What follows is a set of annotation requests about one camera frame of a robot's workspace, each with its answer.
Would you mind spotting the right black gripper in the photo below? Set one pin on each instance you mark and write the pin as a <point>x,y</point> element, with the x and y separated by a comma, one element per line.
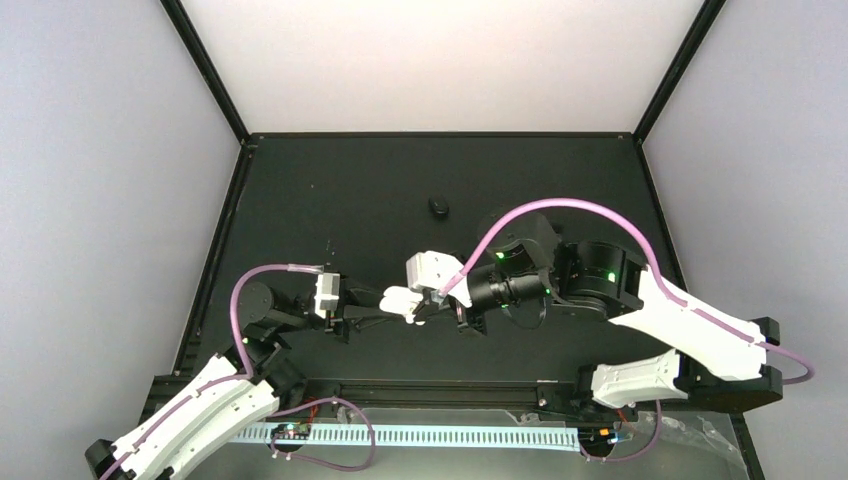
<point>465,320</point>

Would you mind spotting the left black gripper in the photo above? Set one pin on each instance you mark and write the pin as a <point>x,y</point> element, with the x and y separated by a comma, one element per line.
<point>348,308</point>

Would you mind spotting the white earbud charging case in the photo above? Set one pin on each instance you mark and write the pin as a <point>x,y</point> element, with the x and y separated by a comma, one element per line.
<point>402,301</point>

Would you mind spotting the black oval object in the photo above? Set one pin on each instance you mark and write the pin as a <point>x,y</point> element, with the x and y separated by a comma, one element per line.
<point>438,206</point>

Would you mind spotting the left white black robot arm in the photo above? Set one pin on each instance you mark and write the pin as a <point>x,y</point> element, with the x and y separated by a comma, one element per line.
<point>251,382</point>

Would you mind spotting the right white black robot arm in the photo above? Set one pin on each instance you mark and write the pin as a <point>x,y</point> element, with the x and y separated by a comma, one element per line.
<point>713,361</point>

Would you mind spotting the clear plastic sheet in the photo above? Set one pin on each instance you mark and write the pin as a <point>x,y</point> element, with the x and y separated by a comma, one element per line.
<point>707,432</point>

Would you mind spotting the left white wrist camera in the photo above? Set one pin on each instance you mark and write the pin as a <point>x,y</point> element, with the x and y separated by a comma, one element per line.
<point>327,294</point>

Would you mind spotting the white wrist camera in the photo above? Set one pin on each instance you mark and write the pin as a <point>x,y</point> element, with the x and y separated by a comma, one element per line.
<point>327,294</point>
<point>439,273</point>

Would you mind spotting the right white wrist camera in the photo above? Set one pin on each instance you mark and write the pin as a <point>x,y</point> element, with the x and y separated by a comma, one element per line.
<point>439,273</point>

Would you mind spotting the black front mounting rail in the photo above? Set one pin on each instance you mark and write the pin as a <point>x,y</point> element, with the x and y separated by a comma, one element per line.
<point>544,397</point>

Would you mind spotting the white slotted cable duct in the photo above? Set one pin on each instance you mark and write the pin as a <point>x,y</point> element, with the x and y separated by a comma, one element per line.
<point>422,436</point>

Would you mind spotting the left black frame post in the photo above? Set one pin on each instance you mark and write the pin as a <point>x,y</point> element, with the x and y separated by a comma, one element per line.
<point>184,27</point>

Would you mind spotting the black frame post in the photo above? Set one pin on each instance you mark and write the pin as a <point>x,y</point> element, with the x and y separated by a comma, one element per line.
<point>684,55</point>
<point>184,27</point>

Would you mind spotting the right black frame post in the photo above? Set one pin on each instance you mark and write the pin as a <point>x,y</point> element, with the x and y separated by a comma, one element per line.
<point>684,55</point>

